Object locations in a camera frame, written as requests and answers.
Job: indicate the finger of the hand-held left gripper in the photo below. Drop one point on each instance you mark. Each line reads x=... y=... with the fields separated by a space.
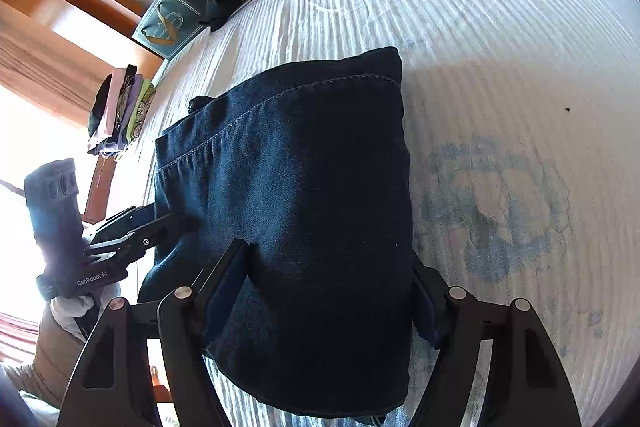
x=127 y=219
x=150 y=237

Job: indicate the wooden nightstand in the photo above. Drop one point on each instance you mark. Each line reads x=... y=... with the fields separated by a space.
x=100 y=192

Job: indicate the stack of folded clothes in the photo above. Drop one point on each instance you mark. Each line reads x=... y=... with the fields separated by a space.
x=122 y=107

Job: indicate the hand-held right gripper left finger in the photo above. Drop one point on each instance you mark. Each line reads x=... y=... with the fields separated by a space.
x=225 y=292

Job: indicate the red striped cloth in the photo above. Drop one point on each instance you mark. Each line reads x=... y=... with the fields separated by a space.
x=17 y=337

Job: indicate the white striped bed sheet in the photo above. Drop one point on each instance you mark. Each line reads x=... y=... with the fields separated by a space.
x=500 y=57

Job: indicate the person's left forearm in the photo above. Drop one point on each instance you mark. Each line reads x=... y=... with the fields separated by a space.
x=55 y=357

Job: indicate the dark blue jeans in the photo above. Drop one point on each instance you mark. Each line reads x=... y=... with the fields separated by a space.
x=300 y=207

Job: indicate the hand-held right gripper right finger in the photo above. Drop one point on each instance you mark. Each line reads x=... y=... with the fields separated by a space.
x=425 y=307

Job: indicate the person's left hand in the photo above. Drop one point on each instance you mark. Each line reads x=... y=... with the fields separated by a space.
x=82 y=312

